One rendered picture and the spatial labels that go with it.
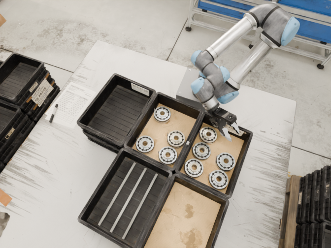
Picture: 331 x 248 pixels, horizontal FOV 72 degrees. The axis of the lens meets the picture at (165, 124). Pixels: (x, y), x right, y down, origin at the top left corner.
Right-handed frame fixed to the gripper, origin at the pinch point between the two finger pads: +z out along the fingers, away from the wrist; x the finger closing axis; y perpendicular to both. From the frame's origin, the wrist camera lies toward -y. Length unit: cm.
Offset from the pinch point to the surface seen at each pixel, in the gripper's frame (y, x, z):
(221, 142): 14.1, 2.5, 5.2
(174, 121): 28.7, 13.7, -19.3
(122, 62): 78, 6, -68
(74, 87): 75, 46, -73
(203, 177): 7.7, 25.3, 9.4
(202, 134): 17.0, 8.3, -5.7
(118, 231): 7, 74, -1
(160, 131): 27.8, 24.3, -20.4
